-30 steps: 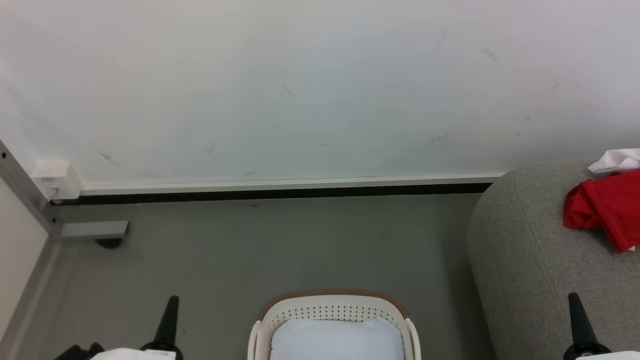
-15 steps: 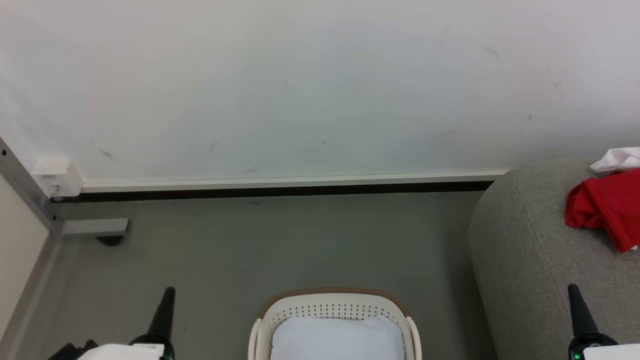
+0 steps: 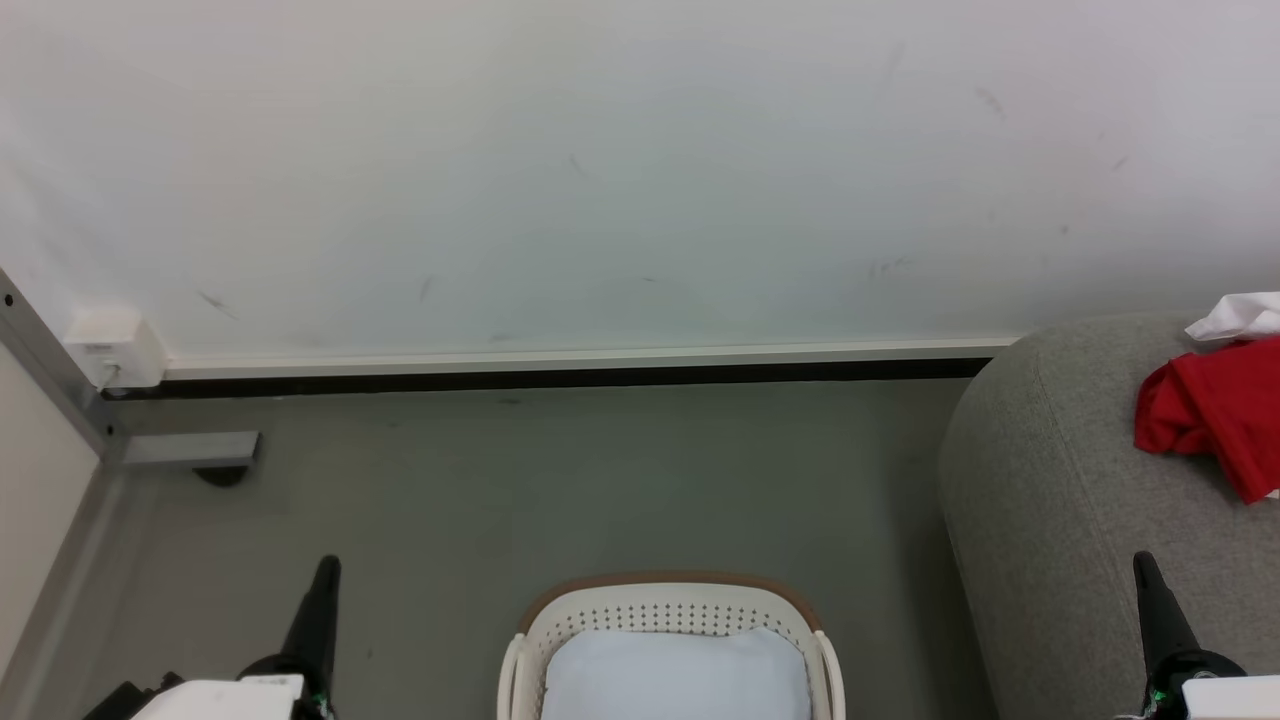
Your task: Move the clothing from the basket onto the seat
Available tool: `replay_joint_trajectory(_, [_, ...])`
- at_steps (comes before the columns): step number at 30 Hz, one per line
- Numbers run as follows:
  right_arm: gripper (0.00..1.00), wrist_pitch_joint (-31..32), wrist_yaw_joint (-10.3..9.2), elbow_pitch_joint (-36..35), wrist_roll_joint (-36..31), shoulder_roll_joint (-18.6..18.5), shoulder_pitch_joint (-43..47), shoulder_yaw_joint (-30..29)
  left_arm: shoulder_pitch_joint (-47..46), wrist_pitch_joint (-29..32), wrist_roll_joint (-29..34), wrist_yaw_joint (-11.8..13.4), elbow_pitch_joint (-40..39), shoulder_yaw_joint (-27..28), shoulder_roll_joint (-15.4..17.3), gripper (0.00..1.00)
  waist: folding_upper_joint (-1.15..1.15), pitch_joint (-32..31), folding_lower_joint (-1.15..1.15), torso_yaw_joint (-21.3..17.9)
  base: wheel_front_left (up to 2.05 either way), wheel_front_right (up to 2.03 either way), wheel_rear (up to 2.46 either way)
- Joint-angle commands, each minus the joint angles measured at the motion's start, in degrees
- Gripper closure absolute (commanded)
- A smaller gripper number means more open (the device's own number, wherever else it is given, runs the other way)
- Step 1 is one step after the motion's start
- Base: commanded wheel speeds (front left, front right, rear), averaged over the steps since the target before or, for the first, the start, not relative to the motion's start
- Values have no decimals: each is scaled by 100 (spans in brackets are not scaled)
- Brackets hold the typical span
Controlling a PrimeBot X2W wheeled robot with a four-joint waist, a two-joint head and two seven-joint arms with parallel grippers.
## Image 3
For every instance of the white perforated laundry basket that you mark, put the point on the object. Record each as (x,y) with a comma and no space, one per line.
(680,600)

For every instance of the beige partition panel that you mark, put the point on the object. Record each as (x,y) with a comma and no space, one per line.
(35,490)

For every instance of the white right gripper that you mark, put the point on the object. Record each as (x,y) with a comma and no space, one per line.
(1210,695)

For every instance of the red and white jersey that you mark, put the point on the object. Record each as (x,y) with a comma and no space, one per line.
(1225,410)

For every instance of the white wall trim strip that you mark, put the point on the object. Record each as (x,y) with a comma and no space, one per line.
(590,358)

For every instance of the black frame foot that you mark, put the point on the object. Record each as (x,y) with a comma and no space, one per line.
(220,476)

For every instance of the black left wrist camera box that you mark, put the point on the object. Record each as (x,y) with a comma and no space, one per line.
(125,702)

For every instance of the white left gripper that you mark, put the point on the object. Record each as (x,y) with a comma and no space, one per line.
(225,700)

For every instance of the grey fabric sofa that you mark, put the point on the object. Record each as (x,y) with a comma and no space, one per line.
(1080,500)

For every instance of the black baseboard strip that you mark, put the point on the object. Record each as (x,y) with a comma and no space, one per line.
(550,378)

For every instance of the white wall junction box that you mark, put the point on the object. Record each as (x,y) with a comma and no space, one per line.
(115,345)

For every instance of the light blue clothing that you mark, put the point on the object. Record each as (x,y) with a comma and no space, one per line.
(675,680)

